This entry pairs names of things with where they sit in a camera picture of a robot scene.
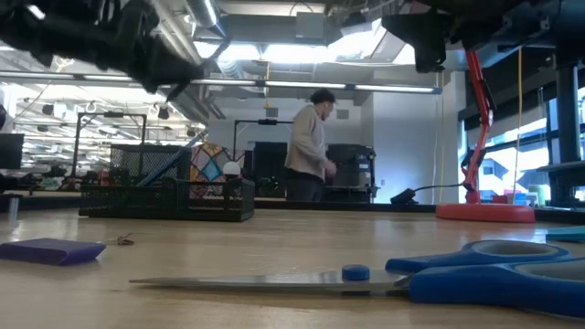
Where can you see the black cabinet machine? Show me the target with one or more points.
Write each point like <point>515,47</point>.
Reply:
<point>354,169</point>

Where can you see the red desk lamp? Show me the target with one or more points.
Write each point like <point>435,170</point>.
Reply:
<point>484,213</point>

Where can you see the black background monitor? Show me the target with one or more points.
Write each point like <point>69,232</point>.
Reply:
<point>11,151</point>

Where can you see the black lamp power plug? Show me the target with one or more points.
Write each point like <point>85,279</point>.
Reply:
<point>402,197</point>

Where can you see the black aluminium table frame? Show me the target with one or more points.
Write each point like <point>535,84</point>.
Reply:
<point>356,207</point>

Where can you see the black mesh desk organizer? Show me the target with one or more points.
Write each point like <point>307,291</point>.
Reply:
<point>137,201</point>

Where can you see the black vertical post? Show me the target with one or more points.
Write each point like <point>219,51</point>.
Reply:
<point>568,137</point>

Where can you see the small brown rubber band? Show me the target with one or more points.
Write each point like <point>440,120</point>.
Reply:
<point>124,240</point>

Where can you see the teal sticky note pad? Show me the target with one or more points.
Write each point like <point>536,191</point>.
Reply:
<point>566,234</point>

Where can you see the grey-blue pen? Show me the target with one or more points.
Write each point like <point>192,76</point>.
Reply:
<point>173,157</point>

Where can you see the purple eraser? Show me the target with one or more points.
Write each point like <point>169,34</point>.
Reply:
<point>50,250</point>

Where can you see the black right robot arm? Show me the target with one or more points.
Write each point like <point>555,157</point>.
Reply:
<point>539,18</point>

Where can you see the person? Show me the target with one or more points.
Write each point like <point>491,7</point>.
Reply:
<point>306,141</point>

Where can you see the colourful patchwork panel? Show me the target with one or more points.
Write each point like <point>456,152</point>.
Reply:
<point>210,164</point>

